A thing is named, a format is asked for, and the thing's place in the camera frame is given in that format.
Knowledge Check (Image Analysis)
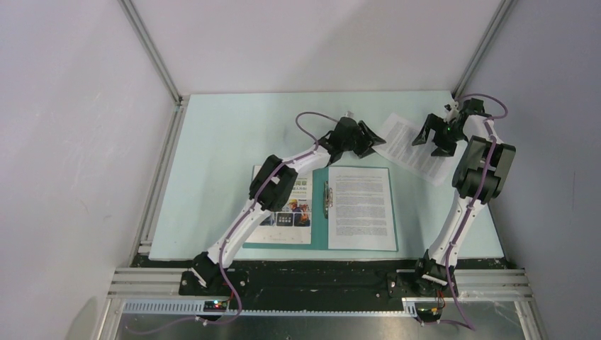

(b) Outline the metal folder clip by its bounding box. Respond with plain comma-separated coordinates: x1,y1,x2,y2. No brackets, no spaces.
323,180,334,220

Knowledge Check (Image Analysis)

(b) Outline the aluminium frame post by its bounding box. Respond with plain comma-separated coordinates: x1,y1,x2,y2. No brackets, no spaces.
118,0,182,105
451,0,517,98

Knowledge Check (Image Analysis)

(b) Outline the right aluminium frame post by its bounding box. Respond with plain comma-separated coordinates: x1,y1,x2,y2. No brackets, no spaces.
451,0,517,98

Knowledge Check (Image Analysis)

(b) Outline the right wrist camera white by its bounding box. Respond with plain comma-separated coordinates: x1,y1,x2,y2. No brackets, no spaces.
444,101,459,125

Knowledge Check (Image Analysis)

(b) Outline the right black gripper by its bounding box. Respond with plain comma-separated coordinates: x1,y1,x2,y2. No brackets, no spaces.
411,113,466,157

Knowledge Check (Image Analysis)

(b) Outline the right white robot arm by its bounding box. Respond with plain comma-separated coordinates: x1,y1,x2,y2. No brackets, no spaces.
411,93,516,296

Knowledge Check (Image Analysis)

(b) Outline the controller board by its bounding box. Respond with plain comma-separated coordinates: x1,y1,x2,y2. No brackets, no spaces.
203,300,230,312
415,307,444,324

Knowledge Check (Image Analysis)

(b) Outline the white slotted cable duct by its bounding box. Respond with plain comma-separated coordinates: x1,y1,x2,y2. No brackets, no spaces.
123,299,417,317

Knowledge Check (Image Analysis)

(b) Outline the left controller board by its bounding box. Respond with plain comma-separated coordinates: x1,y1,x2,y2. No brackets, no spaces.
203,300,230,312

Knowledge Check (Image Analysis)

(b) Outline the printed paper file bottom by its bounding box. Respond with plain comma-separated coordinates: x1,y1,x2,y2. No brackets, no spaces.
327,166,398,251

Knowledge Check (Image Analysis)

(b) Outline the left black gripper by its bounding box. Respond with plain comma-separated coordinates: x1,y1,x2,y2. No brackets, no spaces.
340,120,385,158

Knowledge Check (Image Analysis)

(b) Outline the teal green folder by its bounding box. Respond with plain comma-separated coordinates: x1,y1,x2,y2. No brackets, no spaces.
242,164,400,252

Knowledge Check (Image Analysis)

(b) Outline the light blue table mat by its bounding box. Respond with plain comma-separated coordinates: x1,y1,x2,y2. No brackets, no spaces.
150,91,454,261

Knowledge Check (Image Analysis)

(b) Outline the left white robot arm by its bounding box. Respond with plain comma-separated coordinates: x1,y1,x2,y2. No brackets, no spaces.
190,116,386,295

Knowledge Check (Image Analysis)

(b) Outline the left aluminium frame post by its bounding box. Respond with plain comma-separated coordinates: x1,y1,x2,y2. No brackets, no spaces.
118,0,182,105

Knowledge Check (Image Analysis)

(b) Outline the right controller board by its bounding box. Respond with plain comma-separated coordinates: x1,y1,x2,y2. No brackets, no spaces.
415,307,444,324

